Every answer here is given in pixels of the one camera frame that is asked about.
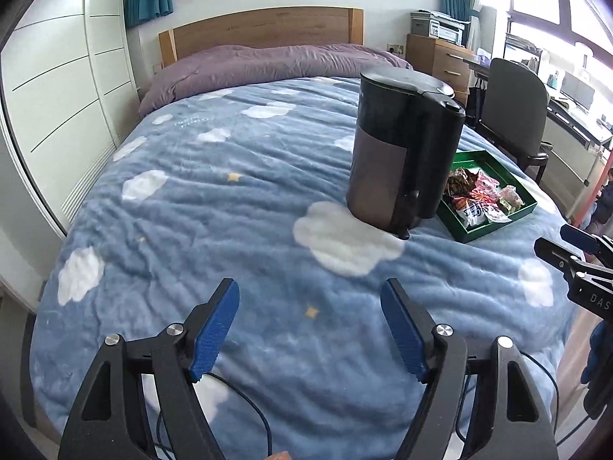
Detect clear pastel candy bag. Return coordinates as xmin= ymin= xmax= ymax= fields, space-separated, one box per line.
xmin=497 ymin=185 xmax=525 ymax=215

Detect red spicy strip packet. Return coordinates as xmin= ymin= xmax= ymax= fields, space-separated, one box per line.
xmin=469 ymin=168 xmax=500 ymax=205

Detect wall power socket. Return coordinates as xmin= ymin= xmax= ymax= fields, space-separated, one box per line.
xmin=387 ymin=44 xmax=405 ymax=56

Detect white wardrobe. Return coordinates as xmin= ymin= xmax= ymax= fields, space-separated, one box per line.
xmin=1 ymin=0 xmax=139 ymax=232

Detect wooden drawer cabinet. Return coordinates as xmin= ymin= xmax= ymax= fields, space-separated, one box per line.
xmin=405 ymin=34 xmax=475 ymax=106

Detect wooden headboard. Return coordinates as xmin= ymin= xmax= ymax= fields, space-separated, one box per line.
xmin=158 ymin=6 xmax=364 ymax=67

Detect computer monitor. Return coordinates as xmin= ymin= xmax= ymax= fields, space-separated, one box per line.
xmin=560 ymin=72 xmax=595 ymax=111

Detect grey printer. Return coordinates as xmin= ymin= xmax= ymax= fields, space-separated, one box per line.
xmin=410 ymin=10 xmax=469 ymax=46

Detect black cable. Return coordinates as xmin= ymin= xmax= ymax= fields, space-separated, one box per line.
xmin=152 ymin=370 xmax=274 ymax=460

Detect blue white snack bag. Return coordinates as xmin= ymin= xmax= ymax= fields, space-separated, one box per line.
xmin=452 ymin=196 xmax=488 ymax=230

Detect purple duvet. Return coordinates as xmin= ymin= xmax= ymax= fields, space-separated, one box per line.
xmin=139 ymin=44 xmax=411 ymax=117

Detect black office chair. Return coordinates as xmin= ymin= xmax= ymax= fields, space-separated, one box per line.
xmin=475 ymin=58 xmax=552 ymax=185

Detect blue cloud-pattern blanket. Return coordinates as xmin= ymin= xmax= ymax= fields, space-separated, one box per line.
xmin=30 ymin=78 xmax=575 ymax=459

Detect brown oat snack bag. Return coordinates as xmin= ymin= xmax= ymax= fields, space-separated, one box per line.
xmin=445 ymin=167 xmax=478 ymax=197

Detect black and bronze kettle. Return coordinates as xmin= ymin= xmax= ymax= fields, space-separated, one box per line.
xmin=346 ymin=66 xmax=465 ymax=240

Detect blue gloved right hand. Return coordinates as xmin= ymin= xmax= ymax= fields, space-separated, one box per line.
xmin=580 ymin=321 xmax=612 ymax=419

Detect white desk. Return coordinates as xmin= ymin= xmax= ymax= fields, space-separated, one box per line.
xmin=541 ymin=100 xmax=611 ymax=217

